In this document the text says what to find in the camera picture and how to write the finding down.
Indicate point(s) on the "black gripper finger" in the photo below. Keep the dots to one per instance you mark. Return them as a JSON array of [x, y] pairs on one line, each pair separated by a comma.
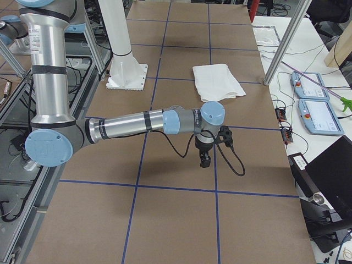
[[205, 160]]

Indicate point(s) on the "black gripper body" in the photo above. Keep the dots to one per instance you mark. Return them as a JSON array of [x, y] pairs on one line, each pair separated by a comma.
[[203, 151]]

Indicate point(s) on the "white long-sleeve printed shirt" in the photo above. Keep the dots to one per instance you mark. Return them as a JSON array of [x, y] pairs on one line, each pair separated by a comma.
[[215, 82]]

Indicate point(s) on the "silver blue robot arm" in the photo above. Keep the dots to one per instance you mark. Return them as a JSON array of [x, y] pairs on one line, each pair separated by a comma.
[[58, 132]]

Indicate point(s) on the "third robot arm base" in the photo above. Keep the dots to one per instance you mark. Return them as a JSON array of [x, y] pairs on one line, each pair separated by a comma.
[[15, 33]]

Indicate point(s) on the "small orange circuit board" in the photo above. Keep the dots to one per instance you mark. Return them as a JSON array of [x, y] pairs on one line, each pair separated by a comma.
[[281, 114]]

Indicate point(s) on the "lower blue teach pendant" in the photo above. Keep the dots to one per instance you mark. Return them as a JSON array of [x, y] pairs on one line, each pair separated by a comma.
[[319, 117]]

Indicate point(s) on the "blue teach pendant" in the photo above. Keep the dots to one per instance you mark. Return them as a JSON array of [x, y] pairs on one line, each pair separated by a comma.
[[319, 117], [306, 89]]

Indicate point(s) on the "upper blue teach pendant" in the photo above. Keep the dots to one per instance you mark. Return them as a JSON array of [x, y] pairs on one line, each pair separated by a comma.
[[306, 89]]

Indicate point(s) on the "clear plastic document sleeve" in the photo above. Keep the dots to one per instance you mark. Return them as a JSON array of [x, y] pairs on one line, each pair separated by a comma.
[[266, 35]]

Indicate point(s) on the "black laptop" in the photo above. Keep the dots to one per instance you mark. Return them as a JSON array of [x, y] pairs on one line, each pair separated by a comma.
[[331, 173]]

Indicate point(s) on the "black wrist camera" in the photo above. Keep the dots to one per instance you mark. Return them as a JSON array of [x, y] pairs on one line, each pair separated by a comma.
[[225, 136]]

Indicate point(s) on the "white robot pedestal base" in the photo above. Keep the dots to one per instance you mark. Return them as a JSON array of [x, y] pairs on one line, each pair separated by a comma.
[[125, 72]]

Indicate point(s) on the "green handled reacher grabber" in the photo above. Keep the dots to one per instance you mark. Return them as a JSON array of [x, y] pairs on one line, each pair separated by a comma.
[[346, 102]]

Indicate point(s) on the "aluminium frame post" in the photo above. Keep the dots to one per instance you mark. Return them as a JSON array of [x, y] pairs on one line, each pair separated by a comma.
[[286, 40]]

